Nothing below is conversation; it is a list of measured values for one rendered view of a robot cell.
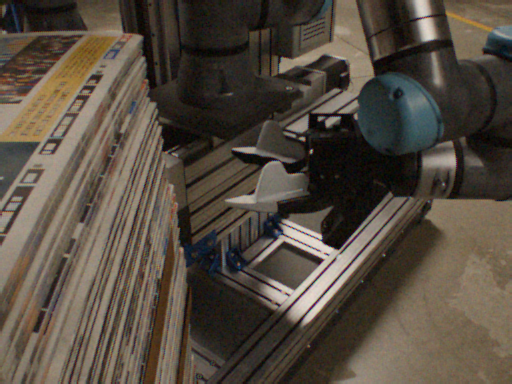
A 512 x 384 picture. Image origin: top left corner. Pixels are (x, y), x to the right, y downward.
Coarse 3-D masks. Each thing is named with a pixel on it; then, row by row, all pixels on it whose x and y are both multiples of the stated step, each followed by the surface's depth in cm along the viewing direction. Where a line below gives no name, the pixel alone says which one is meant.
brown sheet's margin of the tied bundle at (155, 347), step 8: (168, 248) 45; (168, 256) 45; (168, 264) 45; (168, 272) 45; (168, 280) 45; (168, 288) 45; (160, 296) 39; (168, 296) 45; (160, 304) 39; (160, 312) 40; (160, 320) 40; (160, 328) 40; (160, 336) 40; (152, 344) 35; (160, 344) 40; (152, 352) 36; (152, 360) 36; (152, 368) 36; (152, 376) 36
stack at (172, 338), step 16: (176, 208) 64; (176, 224) 64; (176, 240) 64; (176, 256) 65; (176, 272) 65; (176, 288) 62; (176, 304) 61; (176, 320) 60; (176, 336) 60; (160, 352) 52; (176, 352) 60; (160, 368) 52; (176, 368) 60; (192, 368) 80
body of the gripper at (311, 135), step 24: (312, 120) 57; (312, 144) 53; (336, 144) 53; (360, 144) 51; (312, 168) 53; (336, 168) 54; (360, 168) 55; (384, 168) 56; (408, 168) 53; (336, 192) 55; (408, 192) 55
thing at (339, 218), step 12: (372, 180) 56; (360, 192) 57; (372, 192) 56; (384, 192) 56; (348, 204) 59; (360, 204) 57; (372, 204) 57; (336, 216) 60; (348, 216) 58; (360, 216) 58; (324, 228) 62; (336, 228) 59; (348, 228) 59; (324, 240) 61; (336, 240) 60
